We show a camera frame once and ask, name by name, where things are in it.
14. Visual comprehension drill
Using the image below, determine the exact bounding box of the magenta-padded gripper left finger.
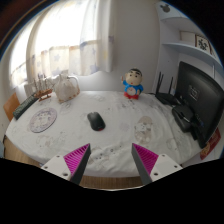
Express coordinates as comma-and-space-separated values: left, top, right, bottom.
41, 143, 92, 186

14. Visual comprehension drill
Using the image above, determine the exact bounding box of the black monitor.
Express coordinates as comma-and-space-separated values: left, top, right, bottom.
174, 61, 224, 149

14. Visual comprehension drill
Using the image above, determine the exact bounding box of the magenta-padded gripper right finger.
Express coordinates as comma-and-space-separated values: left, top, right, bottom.
131, 143, 184, 186

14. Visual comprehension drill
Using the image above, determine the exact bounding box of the white wall shelf unit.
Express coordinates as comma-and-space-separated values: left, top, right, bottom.
154, 1, 224, 69

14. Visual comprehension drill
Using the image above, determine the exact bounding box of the black computer mouse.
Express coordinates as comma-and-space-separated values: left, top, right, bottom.
87, 111, 107, 132

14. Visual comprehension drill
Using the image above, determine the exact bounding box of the white radiator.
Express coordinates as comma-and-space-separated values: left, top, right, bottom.
23, 81, 38, 99

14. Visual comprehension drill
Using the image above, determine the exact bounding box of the large white conch shell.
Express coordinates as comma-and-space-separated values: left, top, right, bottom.
49, 73, 81, 104

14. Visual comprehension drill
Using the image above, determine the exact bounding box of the red printed packet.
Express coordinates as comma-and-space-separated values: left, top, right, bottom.
199, 128, 222, 160

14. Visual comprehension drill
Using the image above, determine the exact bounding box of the small black box device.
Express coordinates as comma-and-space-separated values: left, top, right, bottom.
171, 103, 198, 134

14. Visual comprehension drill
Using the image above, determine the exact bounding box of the round printed purple mouse pad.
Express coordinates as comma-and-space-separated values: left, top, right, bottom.
28, 107, 58, 134

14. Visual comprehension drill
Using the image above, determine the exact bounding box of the black keyboard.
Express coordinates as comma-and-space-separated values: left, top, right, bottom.
12, 94, 40, 121

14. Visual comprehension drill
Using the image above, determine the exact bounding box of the white printed tablecloth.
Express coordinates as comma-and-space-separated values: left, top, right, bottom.
4, 90, 214, 178

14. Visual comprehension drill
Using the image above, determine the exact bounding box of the sheer star-print curtain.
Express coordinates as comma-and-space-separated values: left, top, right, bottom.
9, 0, 116, 89

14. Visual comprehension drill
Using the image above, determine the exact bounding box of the wooden chair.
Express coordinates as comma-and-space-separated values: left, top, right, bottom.
3, 92, 21, 122

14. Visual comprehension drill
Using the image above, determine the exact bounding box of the cartoon boy figurine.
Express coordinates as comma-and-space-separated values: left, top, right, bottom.
120, 68, 145, 100

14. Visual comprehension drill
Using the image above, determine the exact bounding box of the black router with antennas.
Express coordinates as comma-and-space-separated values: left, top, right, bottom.
153, 71, 183, 107

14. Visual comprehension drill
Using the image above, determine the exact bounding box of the wooden model sailing ship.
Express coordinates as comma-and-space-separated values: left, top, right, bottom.
32, 73, 54, 102

